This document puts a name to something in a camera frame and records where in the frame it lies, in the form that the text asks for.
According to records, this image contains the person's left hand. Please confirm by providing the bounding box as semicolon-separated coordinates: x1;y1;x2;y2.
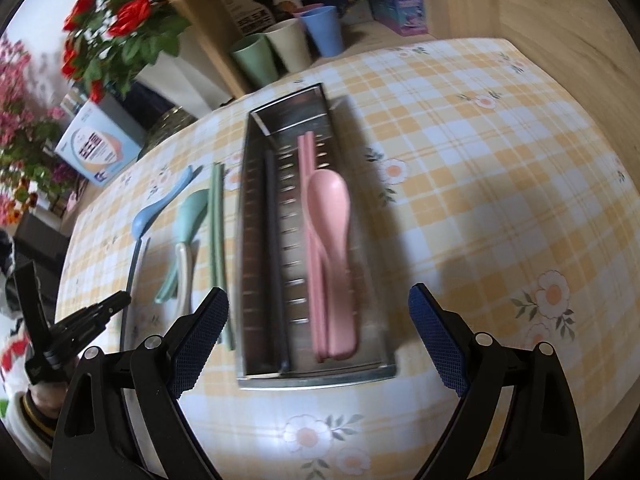
29;382;68;415

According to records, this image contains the blue cup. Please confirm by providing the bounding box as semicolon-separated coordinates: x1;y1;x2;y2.
299;6;345;58

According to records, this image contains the blue spoon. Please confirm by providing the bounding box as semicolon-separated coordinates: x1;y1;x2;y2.
132;164;203;238

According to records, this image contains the steel perforated utensil tray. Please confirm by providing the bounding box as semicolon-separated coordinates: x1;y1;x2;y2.
234;81;398;392

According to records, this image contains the white snack box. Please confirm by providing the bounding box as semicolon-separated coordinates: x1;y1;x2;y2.
218;0;276;36

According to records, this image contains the person's left forearm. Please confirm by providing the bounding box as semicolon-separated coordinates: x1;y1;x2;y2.
0;385;63;461

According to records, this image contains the red rose plant white pot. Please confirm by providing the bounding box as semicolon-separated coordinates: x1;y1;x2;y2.
60;0;236;111

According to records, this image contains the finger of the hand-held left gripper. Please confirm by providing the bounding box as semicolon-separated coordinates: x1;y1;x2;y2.
52;290;133;361
11;260;53;366

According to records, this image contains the pink spoon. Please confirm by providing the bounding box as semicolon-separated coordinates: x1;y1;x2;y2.
306;170;361;358

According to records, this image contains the beige cup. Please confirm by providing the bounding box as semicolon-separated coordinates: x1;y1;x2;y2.
263;18;313;73

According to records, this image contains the purple box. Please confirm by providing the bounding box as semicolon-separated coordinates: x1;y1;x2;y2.
370;0;431;37

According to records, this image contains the beige spoon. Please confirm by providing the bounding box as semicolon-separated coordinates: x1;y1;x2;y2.
174;242;198;317

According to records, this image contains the green glass tray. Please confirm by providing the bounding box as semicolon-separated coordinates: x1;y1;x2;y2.
142;105;198;153

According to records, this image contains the pink blossom artificial tree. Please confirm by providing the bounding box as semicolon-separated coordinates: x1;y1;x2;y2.
0;35;81;226

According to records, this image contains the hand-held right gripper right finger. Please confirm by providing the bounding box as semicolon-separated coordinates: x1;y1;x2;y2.
407;282;586;480

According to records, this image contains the wooden shelf unit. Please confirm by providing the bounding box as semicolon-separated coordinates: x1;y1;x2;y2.
145;0;501;101

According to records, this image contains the black chair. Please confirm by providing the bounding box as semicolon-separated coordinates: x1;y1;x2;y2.
15;210;71;286

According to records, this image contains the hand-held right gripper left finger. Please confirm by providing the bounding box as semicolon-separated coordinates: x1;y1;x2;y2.
50;287;230;480

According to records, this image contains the green spoon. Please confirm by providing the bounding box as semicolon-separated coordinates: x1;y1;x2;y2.
154;189;210;305

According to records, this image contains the green cup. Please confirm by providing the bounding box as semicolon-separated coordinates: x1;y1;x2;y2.
230;33;279;88

